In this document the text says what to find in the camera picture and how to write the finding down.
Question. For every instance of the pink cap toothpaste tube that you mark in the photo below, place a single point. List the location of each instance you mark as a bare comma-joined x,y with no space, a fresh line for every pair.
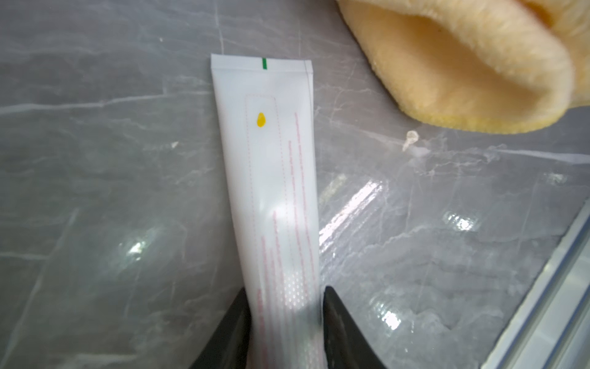
265,112

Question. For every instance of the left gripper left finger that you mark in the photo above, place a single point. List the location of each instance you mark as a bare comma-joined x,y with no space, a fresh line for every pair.
229,344

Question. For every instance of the yellow microfibre cloth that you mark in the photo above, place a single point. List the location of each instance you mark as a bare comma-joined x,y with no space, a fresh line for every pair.
498,67

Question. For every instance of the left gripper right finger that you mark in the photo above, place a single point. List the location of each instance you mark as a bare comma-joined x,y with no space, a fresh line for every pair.
344,344

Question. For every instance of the aluminium front rail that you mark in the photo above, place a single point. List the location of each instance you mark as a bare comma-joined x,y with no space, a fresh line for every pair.
550,329

